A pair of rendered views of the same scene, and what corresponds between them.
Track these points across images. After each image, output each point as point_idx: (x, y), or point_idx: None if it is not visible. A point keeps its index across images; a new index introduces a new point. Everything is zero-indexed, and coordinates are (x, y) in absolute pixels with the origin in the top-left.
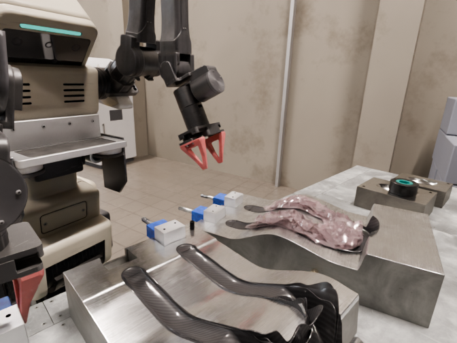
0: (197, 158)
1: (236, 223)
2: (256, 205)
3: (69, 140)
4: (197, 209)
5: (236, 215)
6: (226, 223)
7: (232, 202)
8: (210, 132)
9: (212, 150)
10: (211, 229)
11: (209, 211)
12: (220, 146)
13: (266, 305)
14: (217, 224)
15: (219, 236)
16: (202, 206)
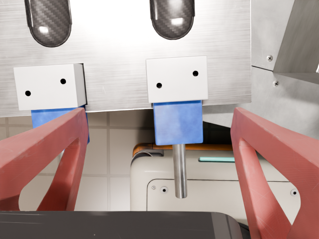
0: (256, 186)
1: (159, 13)
2: (26, 13)
3: None
4: (187, 133)
5: (123, 34)
6: (182, 33)
7: (78, 72)
8: (206, 234)
9: (62, 207)
10: (232, 48)
11: (206, 78)
12: (47, 147)
13: None
14: (204, 47)
15: (250, 9)
16: (159, 135)
